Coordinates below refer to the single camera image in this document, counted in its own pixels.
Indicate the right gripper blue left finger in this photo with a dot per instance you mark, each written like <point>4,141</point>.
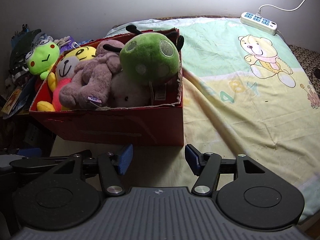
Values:
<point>125,155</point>

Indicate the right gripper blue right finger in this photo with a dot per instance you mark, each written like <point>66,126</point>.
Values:
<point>195,159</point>

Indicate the small white lamb plush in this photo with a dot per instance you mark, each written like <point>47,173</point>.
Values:
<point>127,93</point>

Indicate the mauve pink bear plush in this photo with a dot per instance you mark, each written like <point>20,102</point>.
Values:
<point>91,83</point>

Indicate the yellow tiger plush toy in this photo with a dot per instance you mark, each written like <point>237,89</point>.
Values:
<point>63,75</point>

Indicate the green hooded doll plush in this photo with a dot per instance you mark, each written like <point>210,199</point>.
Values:
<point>150,57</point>

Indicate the red cardboard box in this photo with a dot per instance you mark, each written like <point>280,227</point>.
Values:
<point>151,125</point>

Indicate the colourful picture book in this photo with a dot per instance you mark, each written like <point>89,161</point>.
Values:
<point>11,101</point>

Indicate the red printed carton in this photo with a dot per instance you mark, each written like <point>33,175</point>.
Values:
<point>164,93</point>

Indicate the green cartoon bear bedsheet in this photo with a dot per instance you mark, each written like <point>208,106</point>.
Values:
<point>244,91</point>

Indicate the green frog plush toy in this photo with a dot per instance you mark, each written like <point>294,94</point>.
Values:
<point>41,59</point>

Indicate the dark green cap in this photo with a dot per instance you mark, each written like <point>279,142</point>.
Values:
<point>22,47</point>

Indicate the purple tissue pack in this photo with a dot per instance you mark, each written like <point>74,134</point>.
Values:
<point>66,43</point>

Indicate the dark patterned mattress cover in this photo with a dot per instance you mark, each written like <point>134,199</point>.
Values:
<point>310,62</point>

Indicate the white power strip blue sockets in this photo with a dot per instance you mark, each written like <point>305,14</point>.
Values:
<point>258,22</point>

